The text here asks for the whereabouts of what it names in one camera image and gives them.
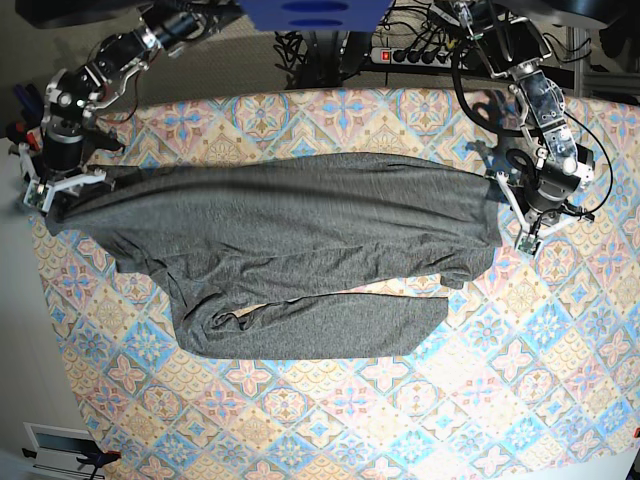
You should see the patterned tile tablecloth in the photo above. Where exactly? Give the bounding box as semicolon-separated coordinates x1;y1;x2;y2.
31;100;639;479

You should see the white power strip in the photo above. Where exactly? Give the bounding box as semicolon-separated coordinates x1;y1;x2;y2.
369;47;452;68

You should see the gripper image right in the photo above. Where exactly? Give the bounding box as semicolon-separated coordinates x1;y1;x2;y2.
485;164;595;256

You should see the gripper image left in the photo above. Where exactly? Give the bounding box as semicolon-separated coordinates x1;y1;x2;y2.
17;127;125;215

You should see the grey t-shirt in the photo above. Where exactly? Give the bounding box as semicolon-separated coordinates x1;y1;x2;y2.
45;153;501;360

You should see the black clamp bottom left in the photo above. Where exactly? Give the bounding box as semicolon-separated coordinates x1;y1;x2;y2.
22;448;121;476

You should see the red black clamp left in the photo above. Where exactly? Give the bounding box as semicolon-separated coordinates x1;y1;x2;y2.
5;121;43;169

